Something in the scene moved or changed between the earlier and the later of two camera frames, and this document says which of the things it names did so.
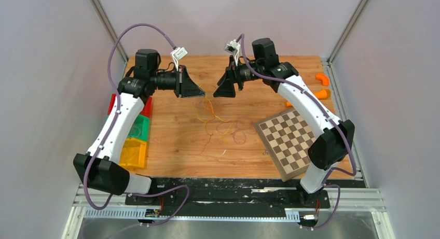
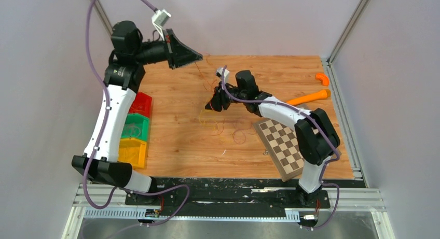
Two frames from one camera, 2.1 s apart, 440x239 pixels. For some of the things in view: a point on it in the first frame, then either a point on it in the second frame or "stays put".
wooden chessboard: (286, 137) stays put
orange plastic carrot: (323, 94) stays put
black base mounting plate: (227, 196) stays put
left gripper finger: (198, 92) to (189, 55)
